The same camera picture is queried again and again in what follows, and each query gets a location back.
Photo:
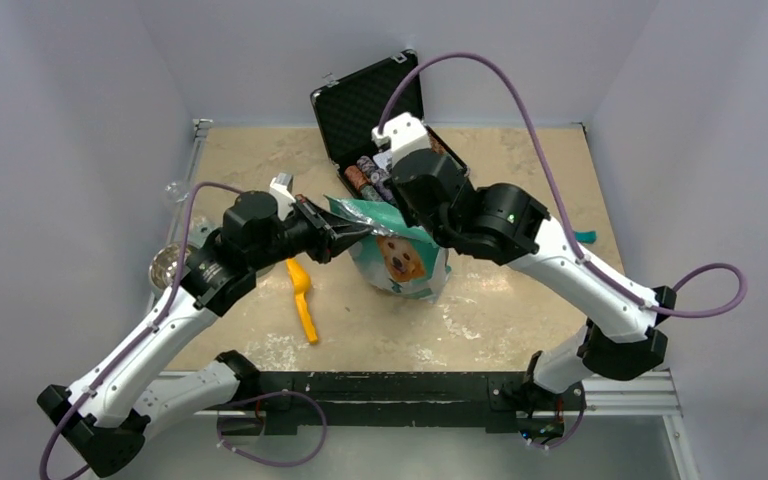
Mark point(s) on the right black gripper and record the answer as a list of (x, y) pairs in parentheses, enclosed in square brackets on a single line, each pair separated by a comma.
[(397, 193)]

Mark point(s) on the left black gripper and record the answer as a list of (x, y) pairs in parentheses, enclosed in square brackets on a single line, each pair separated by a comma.
[(329, 234)]

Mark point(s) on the green dog food bag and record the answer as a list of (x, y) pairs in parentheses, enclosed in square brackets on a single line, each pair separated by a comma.
[(404, 261)]

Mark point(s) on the yellow plastic scoop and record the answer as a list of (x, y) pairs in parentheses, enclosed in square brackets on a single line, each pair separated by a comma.
[(302, 284)]

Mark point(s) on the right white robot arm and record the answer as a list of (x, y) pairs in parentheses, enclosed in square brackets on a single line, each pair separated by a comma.
[(503, 224)]

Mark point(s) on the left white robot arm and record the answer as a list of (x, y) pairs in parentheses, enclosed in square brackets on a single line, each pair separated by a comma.
[(109, 414)]

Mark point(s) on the green double pet bowl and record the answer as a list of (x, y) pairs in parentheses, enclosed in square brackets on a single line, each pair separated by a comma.
[(161, 270)]

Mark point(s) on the black poker chip case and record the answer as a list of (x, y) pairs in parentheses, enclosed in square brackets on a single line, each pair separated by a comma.
[(346, 111)]

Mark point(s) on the toy brick block stack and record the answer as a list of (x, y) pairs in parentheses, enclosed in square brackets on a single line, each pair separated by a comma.
[(586, 237)]

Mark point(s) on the clear glass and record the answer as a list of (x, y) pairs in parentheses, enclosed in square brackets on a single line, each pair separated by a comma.
[(176, 193)]

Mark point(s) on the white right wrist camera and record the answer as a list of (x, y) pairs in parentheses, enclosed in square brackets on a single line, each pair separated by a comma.
[(401, 136)]

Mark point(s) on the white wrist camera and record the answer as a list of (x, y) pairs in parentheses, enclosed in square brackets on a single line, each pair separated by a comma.
[(280, 188), (401, 136)]

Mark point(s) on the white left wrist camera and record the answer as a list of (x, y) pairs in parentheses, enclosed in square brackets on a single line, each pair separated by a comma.
[(280, 188)]

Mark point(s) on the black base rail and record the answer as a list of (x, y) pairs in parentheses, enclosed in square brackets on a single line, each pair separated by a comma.
[(497, 402)]

